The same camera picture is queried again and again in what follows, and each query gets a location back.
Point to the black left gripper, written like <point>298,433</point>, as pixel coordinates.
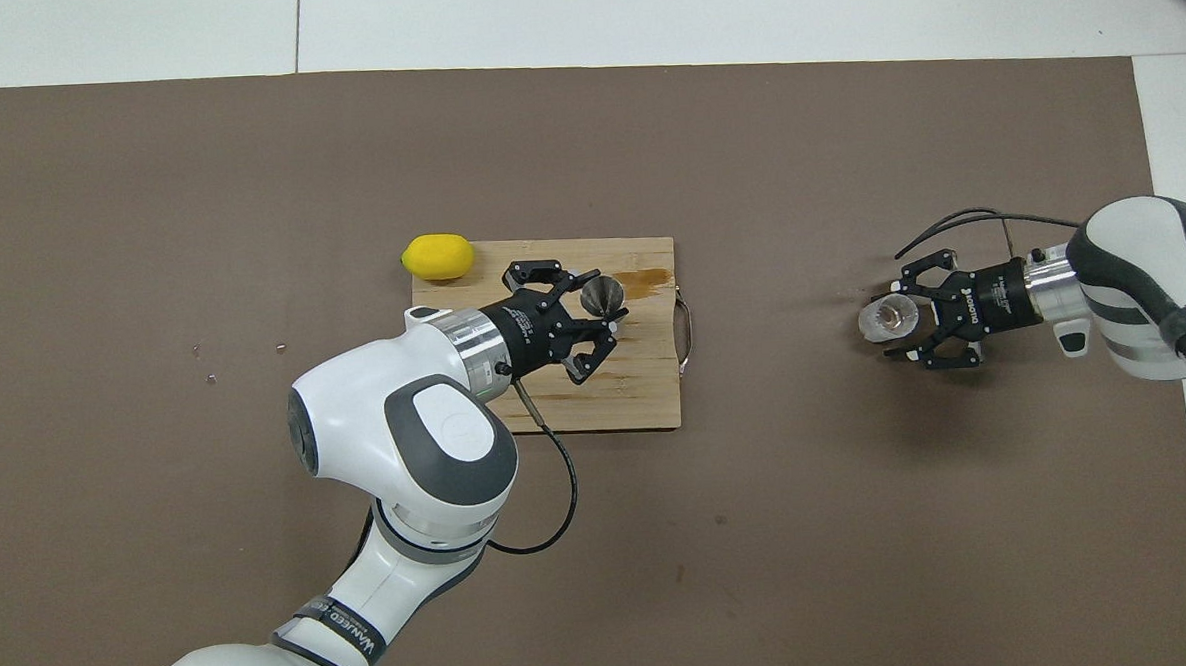
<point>533,331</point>

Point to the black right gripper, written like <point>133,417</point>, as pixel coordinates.
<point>992,301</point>

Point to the metal jigger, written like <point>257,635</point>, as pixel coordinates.
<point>601,295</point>

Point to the clear glass cup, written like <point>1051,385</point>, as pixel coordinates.
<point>888,318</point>

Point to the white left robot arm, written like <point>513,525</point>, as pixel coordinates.
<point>377,422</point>

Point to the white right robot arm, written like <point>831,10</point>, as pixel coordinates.
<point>1130,249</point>

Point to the wooden cutting board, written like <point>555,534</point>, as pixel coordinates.
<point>646,391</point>

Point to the yellow lemon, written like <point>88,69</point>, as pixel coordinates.
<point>438,258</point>

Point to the brown table mat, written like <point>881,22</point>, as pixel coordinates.
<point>763,566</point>

